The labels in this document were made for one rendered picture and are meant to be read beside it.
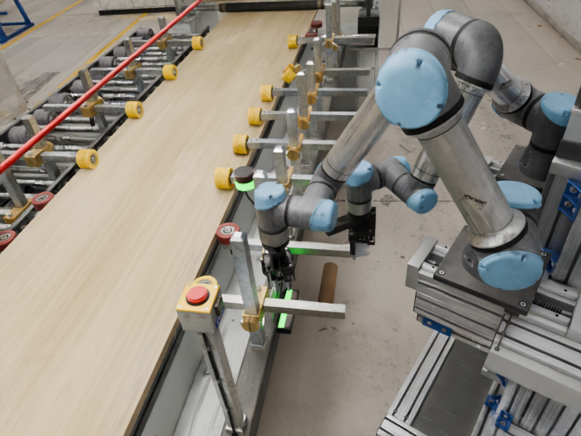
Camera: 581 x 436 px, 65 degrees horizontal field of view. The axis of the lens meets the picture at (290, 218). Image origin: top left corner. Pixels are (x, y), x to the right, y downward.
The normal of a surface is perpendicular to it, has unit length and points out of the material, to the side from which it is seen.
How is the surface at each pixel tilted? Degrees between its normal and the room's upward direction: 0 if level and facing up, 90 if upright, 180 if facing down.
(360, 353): 0
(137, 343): 0
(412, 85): 83
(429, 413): 0
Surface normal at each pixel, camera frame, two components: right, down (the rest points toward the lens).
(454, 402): -0.07, -0.77
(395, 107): -0.39, 0.51
